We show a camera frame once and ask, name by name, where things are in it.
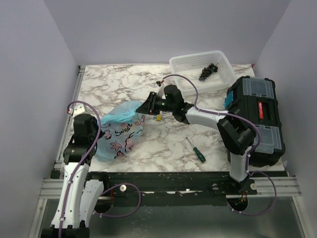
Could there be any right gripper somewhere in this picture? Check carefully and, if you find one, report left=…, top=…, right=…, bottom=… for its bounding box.
left=136, top=92, right=175, bottom=117

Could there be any blue plastic bag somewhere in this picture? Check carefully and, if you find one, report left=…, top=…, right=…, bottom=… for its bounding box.
left=95, top=101, right=146, bottom=162

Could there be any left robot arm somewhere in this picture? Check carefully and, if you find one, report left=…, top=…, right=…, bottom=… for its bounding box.
left=41, top=113, right=110, bottom=238

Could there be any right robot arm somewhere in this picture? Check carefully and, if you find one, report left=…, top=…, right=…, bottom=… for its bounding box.
left=136, top=85, right=256, bottom=194

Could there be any dark fake grape bunch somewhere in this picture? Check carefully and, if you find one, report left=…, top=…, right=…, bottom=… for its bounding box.
left=199, top=63, right=218, bottom=81

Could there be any white plastic basket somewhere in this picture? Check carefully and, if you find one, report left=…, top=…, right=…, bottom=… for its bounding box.
left=169, top=51, right=237, bottom=96

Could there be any black toolbox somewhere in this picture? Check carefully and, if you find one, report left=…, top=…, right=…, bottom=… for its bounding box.
left=224, top=76, right=285, bottom=168

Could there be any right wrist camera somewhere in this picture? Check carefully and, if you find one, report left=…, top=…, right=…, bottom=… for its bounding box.
left=156, top=80, right=165, bottom=97

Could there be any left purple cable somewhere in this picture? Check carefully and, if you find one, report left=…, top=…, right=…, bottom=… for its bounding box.
left=58, top=101, right=142, bottom=238

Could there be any green handled screwdriver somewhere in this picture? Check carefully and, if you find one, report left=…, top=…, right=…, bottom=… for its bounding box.
left=186, top=137, right=206, bottom=163

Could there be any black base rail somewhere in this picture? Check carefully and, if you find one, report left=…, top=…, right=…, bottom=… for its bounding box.
left=86, top=172, right=257, bottom=208

